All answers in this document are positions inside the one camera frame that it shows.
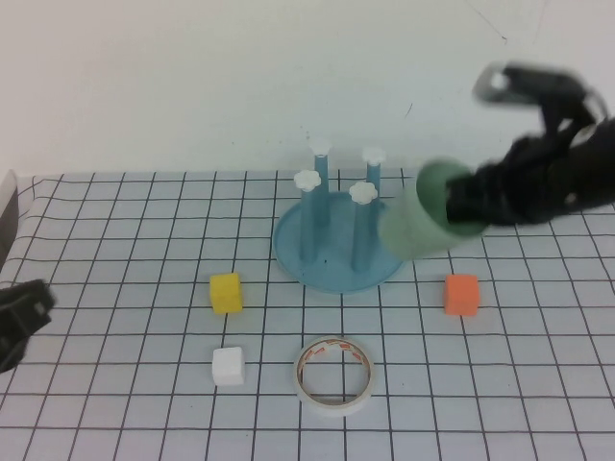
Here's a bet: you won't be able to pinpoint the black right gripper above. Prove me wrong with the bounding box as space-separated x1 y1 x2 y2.
446 129 585 227

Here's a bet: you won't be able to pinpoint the orange foam cube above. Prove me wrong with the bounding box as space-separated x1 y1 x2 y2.
444 273 481 317

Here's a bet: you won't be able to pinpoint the blue cup stand white caps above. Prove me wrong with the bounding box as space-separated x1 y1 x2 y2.
272 137 412 294

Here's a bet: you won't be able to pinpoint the white foam cube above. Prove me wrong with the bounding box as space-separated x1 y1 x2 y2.
211 346 247 387

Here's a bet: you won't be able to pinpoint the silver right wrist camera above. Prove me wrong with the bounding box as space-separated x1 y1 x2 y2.
472 61 609 121

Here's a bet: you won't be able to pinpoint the yellow foam cube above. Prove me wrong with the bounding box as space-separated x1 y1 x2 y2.
209 272 243 316

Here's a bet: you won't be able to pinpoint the white black-grid tablecloth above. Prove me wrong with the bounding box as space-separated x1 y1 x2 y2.
0 163 615 461

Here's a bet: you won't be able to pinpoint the white tape roll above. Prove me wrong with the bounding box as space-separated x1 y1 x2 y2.
293 335 378 418

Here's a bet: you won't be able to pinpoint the light green plastic cup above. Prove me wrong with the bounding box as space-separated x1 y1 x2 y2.
379 157 487 260

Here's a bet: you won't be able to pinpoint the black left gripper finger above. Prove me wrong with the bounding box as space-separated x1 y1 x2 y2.
0 333 28 375
0 279 58 337

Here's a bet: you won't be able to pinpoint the grey white table edge fixture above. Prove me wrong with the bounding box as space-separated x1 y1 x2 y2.
0 170 20 263

